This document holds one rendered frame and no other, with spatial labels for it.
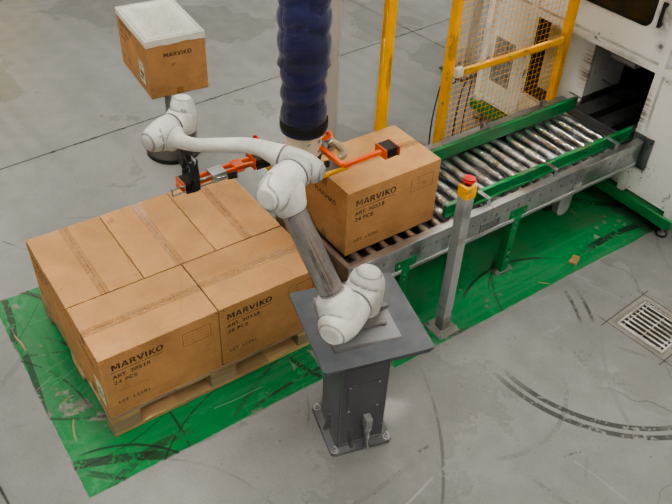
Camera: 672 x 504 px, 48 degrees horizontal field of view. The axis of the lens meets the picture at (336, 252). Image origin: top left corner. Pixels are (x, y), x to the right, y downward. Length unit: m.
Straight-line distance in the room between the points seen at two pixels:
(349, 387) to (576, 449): 1.23
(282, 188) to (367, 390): 1.18
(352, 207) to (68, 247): 1.49
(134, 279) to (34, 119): 2.78
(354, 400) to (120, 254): 1.43
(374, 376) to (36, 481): 1.63
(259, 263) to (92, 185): 1.96
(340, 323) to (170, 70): 2.67
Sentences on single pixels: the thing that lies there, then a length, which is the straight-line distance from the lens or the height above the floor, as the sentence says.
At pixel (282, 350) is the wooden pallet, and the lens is 4.16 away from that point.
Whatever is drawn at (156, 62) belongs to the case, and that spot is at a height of 0.87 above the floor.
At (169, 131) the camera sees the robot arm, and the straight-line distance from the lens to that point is 3.01.
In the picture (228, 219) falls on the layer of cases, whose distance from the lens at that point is 4.17.
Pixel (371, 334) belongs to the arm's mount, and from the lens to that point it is 3.23.
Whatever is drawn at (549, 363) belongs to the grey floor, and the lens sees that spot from 4.35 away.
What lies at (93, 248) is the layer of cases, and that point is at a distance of 4.10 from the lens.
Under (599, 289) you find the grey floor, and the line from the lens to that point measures 4.90.
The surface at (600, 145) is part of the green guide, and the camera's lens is 5.09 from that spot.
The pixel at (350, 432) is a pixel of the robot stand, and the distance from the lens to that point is 3.71.
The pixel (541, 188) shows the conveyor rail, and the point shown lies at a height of 0.58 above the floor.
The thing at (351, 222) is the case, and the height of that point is 0.76.
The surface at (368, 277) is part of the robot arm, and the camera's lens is 3.07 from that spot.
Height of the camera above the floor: 3.11
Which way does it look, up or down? 40 degrees down
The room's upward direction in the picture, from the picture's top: 3 degrees clockwise
